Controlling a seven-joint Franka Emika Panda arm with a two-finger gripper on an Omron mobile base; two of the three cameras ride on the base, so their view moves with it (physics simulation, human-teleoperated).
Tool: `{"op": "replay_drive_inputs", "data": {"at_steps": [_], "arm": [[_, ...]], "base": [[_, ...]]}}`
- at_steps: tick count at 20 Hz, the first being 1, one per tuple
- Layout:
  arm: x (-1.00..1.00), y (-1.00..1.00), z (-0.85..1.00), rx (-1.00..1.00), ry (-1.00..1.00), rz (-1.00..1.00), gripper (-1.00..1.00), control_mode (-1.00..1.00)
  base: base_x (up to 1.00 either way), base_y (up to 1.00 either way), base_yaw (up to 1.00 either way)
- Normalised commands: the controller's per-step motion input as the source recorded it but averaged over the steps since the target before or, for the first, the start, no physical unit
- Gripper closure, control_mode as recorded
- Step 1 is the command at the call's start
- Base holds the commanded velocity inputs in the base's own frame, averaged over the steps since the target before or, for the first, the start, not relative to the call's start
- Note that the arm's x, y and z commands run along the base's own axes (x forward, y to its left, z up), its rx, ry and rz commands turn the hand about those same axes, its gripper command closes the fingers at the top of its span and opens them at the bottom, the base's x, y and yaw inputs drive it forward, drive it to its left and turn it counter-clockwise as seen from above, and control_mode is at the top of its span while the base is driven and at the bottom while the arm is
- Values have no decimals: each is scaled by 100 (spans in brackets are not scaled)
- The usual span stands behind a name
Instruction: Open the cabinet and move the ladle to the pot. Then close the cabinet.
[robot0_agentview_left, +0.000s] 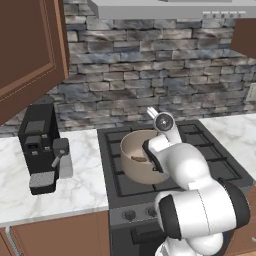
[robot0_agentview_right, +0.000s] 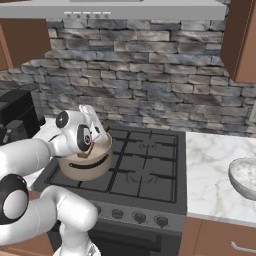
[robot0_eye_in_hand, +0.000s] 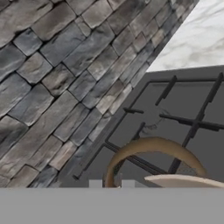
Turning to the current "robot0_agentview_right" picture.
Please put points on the brown wall cabinet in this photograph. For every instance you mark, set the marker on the brown wall cabinet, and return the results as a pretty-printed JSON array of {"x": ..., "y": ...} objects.
[{"x": 240, "y": 40}]

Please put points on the dark stove knob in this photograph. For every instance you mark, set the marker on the dark stove knob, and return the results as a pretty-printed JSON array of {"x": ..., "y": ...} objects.
[
  {"x": 162, "y": 220},
  {"x": 117, "y": 213},
  {"x": 140, "y": 217},
  {"x": 98, "y": 210}
]

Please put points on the black gas stove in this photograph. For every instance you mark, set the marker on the black gas stove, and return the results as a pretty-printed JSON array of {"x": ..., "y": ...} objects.
[{"x": 146, "y": 166}]

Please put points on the grey bowl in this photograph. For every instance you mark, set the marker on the grey bowl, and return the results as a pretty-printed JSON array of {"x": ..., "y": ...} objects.
[{"x": 245, "y": 176}]

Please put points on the brown drawer front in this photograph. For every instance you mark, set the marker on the brown drawer front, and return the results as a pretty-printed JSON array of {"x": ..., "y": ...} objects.
[{"x": 223, "y": 238}]

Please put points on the grey range hood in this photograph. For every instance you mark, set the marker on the grey range hood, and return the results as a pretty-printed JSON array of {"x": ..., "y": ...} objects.
[{"x": 140, "y": 10}]

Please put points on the black coffee machine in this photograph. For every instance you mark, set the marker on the black coffee machine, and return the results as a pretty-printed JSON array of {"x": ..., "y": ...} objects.
[{"x": 18, "y": 110}]

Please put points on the brown wall cabinet door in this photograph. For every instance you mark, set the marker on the brown wall cabinet door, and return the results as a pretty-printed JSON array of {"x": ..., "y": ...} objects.
[{"x": 25, "y": 40}]

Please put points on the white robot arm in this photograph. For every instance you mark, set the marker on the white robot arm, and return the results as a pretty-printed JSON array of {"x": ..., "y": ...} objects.
[{"x": 30, "y": 156}]

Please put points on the grey wall socket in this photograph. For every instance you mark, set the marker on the grey wall socket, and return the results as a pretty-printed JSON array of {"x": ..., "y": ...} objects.
[{"x": 253, "y": 111}]

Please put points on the beige cooking pot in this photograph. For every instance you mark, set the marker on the beige cooking pot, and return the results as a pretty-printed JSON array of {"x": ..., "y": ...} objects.
[{"x": 87, "y": 167}]

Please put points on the black oven door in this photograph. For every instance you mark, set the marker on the black oven door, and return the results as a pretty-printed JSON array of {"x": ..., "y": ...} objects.
[{"x": 133, "y": 245}]

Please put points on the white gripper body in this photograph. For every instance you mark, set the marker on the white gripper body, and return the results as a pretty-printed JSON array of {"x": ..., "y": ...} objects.
[{"x": 89, "y": 115}]

